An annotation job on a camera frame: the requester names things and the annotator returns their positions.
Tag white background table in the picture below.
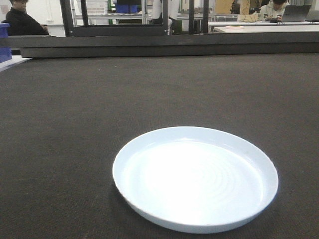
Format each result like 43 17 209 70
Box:
208 21 319 33

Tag black metal frame rails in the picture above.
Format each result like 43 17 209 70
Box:
5 0 319 58

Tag person in black clothes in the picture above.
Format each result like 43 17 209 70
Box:
3 0 49 36

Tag dark fabric table mat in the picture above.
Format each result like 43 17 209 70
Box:
0 53 319 239

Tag blue plastic crate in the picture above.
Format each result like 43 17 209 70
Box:
0 23 12 63

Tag grey laptop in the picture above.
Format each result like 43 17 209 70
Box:
282 5 311 22

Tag person in white hoodie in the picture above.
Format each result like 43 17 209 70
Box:
260 0 290 21

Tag light blue round tray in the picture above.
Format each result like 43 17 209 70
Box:
112 126 279 234

